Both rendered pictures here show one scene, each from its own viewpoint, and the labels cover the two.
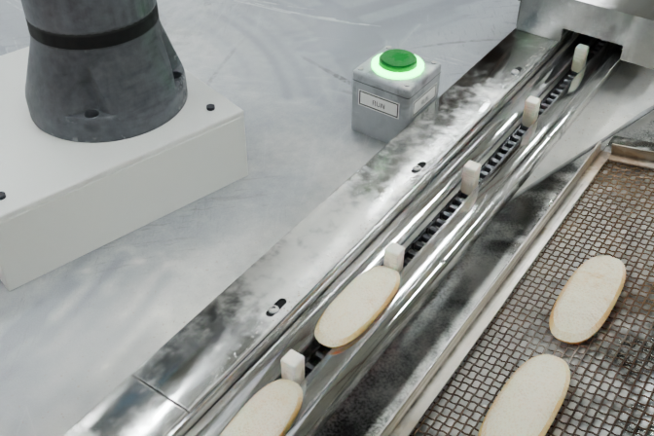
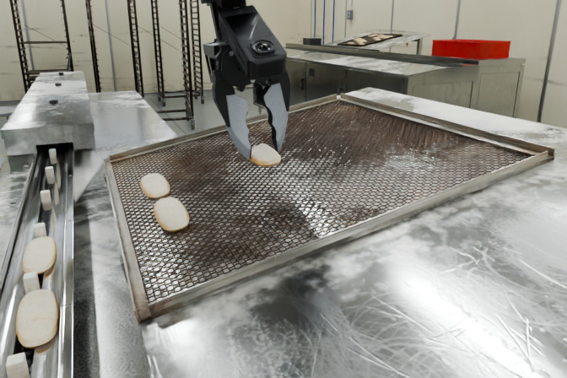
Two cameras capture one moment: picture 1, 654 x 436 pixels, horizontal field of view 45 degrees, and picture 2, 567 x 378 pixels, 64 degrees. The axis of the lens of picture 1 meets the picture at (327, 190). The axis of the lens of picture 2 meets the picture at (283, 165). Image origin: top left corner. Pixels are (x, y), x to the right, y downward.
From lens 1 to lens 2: 0.33 m
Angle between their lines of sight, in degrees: 55
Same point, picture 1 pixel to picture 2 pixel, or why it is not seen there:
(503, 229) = (78, 217)
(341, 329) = (42, 261)
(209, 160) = not seen: outside the picture
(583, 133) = (79, 181)
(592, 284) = (153, 179)
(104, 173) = not seen: outside the picture
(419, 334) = (79, 260)
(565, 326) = (157, 191)
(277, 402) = (40, 295)
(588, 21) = (49, 136)
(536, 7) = (15, 139)
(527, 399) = (170, 207)
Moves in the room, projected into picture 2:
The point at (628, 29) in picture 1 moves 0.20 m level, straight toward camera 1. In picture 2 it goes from (72, 132) to (96, 153)
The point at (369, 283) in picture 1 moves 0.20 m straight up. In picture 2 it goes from (38, 243) to (9, 86)
